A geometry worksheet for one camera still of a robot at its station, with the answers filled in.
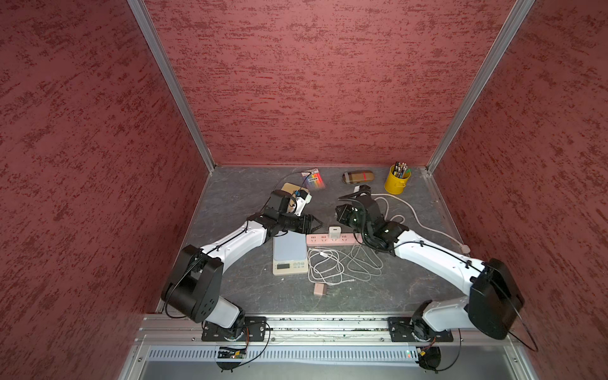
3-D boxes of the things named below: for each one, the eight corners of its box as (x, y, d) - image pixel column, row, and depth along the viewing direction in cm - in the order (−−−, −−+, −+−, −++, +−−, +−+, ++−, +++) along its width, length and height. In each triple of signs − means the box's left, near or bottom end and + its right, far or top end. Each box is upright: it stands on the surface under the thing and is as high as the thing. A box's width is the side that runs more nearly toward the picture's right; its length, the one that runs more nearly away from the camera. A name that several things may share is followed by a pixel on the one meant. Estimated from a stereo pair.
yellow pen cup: (379, 189, 115) (384, 174, 106) (386, 179, 119) (392, 164, 111) (397, 198, 111) (404, 184, 103) (404, 188, 115) (412, 173, 107)
